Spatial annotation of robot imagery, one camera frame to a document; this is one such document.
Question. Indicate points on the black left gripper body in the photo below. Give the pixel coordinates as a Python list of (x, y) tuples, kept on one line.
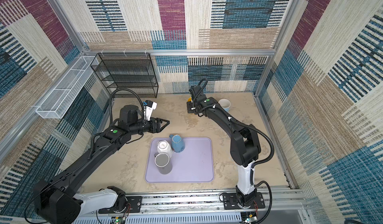
[(151, 127)]

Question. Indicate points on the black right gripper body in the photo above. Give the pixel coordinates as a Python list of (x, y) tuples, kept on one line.
[(193, 105)]

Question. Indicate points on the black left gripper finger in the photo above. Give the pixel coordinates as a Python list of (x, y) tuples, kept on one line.
[(160, 121), (162, 126)]

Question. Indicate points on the teal dotted floral mug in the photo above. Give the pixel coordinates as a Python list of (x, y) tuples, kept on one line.
[(177, 143)]

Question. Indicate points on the light blue mug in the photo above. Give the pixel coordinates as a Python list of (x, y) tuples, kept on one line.
[(225, 104)]

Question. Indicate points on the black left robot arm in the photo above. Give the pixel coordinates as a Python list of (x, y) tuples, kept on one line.
[(57, 200)]

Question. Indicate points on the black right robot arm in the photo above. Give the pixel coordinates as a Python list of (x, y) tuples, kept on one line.
[(244, 146)]

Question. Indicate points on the white pink mug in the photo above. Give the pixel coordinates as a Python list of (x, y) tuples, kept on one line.
[(164, 147)]

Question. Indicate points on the grey mug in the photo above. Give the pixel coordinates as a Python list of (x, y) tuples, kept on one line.
[(163, 163)]

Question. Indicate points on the lavender tray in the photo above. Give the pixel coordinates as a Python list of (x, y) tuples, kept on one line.
[(193, 165)]

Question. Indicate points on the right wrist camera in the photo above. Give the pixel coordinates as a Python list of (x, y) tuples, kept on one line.
[(195, 91)]

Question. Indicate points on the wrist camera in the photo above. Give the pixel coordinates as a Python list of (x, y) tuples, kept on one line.
[(195, 91), (149, 106)]

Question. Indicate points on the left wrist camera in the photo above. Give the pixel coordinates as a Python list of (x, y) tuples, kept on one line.
[(149, 106)]

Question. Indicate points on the black wire mesh shelf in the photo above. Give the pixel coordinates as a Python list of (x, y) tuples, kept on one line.
[(134, 71)]

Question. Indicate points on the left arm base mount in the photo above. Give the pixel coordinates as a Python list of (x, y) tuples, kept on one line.
[(124, 204)]

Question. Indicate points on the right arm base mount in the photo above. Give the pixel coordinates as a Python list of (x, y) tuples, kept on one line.
[(236, 201)]

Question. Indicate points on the white wire mesh basket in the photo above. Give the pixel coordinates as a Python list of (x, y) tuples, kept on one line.
[(58, 102)]

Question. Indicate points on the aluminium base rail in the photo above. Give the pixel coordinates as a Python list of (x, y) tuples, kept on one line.
[(288, 206)]

